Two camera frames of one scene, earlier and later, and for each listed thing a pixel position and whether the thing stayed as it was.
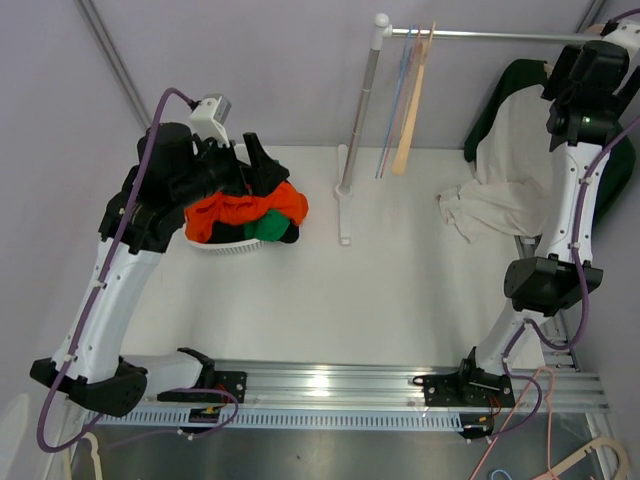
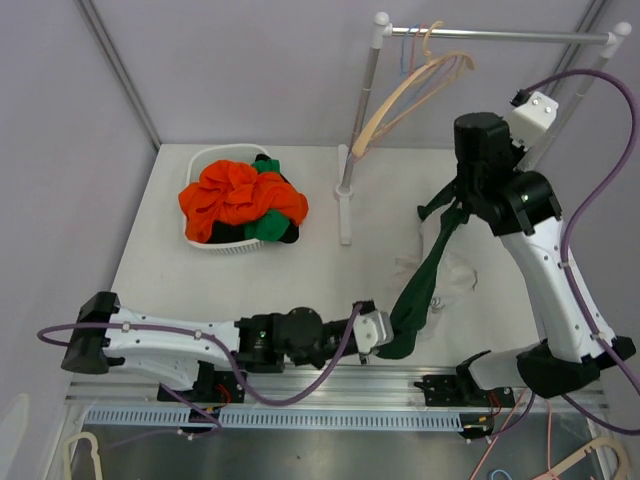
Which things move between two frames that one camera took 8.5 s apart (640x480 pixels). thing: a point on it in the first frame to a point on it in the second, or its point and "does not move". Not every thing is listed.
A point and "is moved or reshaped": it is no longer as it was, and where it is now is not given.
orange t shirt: x=226 y=208 does not move
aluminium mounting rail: x=280 y=386 does not move
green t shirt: x=270 y=227 does not move
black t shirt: x=223 y=231 does not move
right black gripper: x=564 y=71 to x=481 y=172
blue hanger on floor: x=497 y=471 does not move
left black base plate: x=215 y=387 does not move
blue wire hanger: x=402 y=71 is moved or reshaped
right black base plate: x=469 y=386 does not move
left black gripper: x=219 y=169 to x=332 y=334
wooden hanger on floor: x=623 y=459 does not move
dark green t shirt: x=620 y=163 to x=412 y=310
